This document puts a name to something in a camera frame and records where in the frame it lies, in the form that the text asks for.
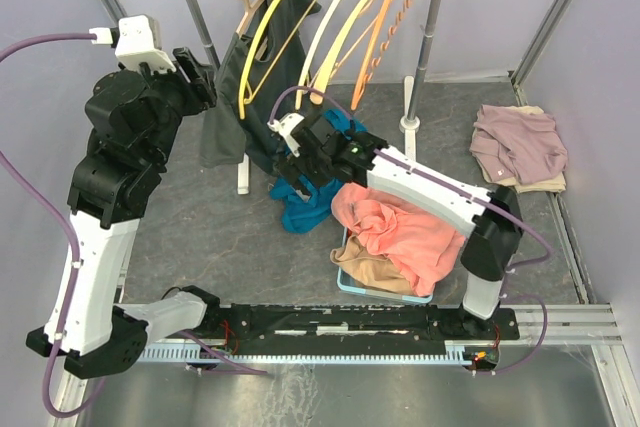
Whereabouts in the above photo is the teal blue t shirt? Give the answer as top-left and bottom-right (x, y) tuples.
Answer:
(270, 108), (366, 234)

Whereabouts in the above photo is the dark grey t shirt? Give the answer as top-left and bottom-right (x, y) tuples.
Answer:
(199, 0), (322, 175)

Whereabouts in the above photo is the yellow plastic hanger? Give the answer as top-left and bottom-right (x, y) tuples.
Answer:
(237, 0), (325, 121)

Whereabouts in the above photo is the cream plastic hanger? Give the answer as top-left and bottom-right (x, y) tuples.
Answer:
(294, 0), (371, 111)

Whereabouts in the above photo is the beige t shirt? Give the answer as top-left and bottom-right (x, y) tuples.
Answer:
(330, 235), (414, 295)

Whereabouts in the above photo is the pink t shirt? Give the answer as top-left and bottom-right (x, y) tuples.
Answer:
(331, 184), (465, 296)

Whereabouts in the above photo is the orange plastic hanger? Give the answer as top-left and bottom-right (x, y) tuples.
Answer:
(350, 0), (414, 111)

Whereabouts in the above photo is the pale peach plastic hanger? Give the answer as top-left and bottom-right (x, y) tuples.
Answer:
(300, 0), (375, 106)

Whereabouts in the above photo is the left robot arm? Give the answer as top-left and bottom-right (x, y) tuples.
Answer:
(26, 47), (221, 379)

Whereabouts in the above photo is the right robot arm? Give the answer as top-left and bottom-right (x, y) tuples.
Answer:
(268, 112), (524, 338)

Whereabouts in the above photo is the lilac t shirt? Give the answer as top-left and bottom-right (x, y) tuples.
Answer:
(469, 105), (568, 191)

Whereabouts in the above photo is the cream folded t shirt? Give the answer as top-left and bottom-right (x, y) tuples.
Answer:
(498, 106), (566, 194)

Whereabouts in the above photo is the light blue plastic basket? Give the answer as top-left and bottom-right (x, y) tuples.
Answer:
(336, 229), (433, 305)

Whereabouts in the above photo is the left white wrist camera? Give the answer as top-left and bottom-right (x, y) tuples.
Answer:
(89, 15), (176, 74)

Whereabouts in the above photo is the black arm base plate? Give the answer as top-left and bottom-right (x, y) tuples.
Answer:
(191, 304), (520, 357)

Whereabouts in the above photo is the light blue cable duct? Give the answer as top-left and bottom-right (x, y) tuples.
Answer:
(137, 341), (474, 363)

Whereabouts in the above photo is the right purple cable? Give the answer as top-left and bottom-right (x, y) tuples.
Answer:
(268, 85), (556, 376)

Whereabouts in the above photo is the aluminium frame rail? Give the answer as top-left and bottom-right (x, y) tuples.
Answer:
(112, 301), (624, 346)

